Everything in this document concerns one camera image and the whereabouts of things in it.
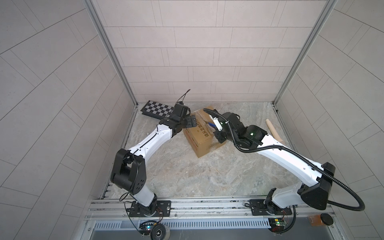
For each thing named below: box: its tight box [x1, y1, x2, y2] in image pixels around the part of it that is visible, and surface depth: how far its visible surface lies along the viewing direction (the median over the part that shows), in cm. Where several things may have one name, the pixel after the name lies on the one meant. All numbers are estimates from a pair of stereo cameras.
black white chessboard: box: [140, 100, 175, 119], surface depth 111 cm
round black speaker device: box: [150, 223, 171, 240], surface depth 59 cm
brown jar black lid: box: [308, 213, 334, 227], surface depth 63 cm
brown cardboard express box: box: [183, 108, 227, 158], surface depth 82 cm
